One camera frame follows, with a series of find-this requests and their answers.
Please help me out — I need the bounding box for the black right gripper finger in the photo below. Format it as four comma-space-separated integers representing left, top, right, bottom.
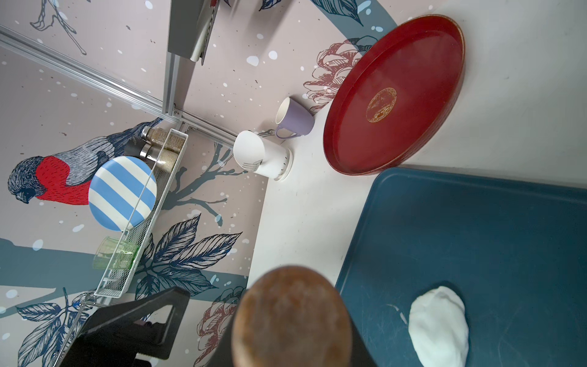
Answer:
59, 287, 190, 366

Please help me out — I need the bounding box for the wooden dough roller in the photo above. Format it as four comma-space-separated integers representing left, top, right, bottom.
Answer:
231, 265, 353, 366

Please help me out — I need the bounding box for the white dough piece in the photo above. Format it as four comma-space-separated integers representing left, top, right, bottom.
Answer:
408, 286, 469, 366

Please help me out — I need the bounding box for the teal cutting board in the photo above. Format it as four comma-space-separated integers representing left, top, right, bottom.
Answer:
336, 168, 586, 366

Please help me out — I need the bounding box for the green glass cup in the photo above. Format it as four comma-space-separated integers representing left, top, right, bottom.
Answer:
92, 236, 139, 270

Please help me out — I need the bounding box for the blue striped plate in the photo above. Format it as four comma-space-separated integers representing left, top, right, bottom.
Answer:
89, 156, 157, 232

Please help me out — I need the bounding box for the spice jar dark lid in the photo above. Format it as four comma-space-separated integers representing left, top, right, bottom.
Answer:
124, 139, 178, 173

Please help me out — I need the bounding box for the spice jar silver lid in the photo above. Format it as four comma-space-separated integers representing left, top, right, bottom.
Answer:
141, 126, 185, 154

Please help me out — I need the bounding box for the white cutlery holder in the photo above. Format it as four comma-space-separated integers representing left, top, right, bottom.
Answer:
233, 131, 293, 181

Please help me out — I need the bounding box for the purple mug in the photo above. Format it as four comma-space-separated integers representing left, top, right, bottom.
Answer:
275, 97, 315, 139

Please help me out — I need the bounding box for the red round tray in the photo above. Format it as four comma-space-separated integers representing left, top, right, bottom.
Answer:
323, 15, 466, 176

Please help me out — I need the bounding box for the clear wire wall shelf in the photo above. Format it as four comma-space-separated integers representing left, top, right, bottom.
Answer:
54, 128, 190, 367

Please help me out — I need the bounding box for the aluminium frame post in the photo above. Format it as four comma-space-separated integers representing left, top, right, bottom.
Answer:
1, 26, 236, 148

